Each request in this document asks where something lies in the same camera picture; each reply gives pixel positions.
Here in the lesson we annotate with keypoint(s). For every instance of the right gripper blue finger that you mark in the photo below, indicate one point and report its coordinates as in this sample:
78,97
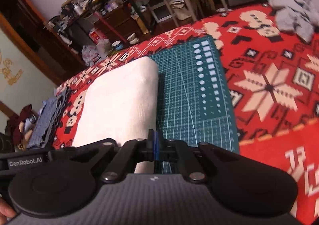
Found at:
145,147
164,150

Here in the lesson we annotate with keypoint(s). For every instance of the white knit v-neck sweater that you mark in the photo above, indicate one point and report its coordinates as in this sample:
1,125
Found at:
121,104

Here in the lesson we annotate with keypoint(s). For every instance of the person left hand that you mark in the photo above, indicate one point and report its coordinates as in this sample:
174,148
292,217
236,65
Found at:
6,212

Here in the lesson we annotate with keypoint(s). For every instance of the folded blue jeans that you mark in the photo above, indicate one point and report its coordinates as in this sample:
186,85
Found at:
48,120

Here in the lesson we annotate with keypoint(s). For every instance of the green cutting mat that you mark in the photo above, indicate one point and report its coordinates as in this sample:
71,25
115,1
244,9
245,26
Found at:
194,103

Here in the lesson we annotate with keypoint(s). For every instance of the blue white ceramic bowl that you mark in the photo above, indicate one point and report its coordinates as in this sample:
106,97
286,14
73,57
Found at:
117,45

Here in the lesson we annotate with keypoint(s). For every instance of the white plastic bag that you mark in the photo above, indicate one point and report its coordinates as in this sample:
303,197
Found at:
90,55

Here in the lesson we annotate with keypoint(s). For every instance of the brown wooden drawer cabinet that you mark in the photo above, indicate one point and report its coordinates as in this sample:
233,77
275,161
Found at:
118,23

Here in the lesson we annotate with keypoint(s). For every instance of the red patterned christmas blanket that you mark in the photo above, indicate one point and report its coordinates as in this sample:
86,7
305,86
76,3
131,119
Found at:
272,78

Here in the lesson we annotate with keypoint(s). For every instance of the grey crumpled garment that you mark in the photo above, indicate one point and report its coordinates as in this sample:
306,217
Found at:
296,16

